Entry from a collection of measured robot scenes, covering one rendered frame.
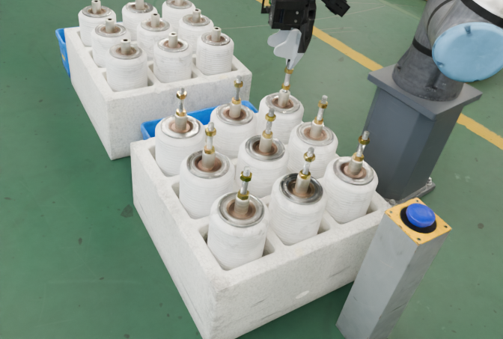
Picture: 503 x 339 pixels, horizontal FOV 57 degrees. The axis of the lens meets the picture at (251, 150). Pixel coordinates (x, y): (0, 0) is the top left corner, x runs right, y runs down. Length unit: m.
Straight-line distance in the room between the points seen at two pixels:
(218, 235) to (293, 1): 0.42
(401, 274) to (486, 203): 0.65
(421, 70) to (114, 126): 0.70
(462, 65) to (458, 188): 0.54
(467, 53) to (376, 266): 0.39
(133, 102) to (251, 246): 0.53
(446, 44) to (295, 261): 0.44
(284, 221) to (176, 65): 0.53
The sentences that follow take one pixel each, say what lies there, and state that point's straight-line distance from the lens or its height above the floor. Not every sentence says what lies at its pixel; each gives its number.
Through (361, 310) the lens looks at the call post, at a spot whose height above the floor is 0.10.
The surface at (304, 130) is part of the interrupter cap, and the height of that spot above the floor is 0.25.
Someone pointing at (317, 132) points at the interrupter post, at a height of 0.27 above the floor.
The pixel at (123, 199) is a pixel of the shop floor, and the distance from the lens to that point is 1.10.
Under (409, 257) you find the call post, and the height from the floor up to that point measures 0.28.
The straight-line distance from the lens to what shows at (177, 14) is 1.38.
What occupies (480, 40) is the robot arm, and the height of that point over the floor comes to 0.50.
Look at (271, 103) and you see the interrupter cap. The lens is 0.98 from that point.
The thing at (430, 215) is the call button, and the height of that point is 0.33.
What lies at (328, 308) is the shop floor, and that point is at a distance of 0.96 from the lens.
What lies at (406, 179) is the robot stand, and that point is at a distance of 1.15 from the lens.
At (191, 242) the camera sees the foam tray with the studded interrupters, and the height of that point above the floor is 0.18.
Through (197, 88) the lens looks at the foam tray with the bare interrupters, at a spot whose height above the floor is 0.16.
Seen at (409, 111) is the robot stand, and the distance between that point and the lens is 1.06.
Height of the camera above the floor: 0.78
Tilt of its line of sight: 39 degrees down
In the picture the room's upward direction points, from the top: 9 degrees clockwise
